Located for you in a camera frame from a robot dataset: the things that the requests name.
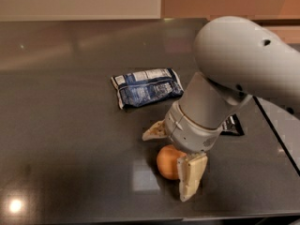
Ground blue white snack bag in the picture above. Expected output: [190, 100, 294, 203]
[111, 68, 184, 110]

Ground black snack bar wrapper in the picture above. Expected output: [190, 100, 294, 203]
[221, 114, 244, 136]

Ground grey side table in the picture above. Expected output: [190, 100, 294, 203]
[255, 97, 300, 175]

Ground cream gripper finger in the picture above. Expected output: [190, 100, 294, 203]
[177, 152, 208, 202]
[142, 120, 168, 141]

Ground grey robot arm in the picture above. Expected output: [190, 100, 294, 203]
[142, 16, 300, 202]

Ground orange fruit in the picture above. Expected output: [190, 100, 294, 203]
[157, 144, 186, 180]

